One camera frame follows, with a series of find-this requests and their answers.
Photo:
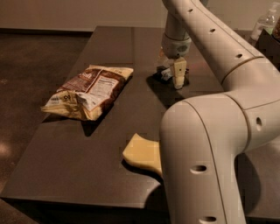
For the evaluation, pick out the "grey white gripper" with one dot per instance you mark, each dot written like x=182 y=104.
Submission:
x=174 y=47

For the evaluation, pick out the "dark blue rxbar wrapper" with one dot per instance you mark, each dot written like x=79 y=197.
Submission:
x=163 y=75

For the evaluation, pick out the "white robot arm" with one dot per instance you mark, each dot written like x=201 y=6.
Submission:
x=200 y=137

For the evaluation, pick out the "yellow wavy sponge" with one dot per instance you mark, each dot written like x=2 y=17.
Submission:
x=143 y=154

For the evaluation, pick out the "brown and white chip bag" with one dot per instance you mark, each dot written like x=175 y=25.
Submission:
x=88 y=94

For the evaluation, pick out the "clear plastic water bottle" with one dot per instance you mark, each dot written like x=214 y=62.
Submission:
x=266 y=21

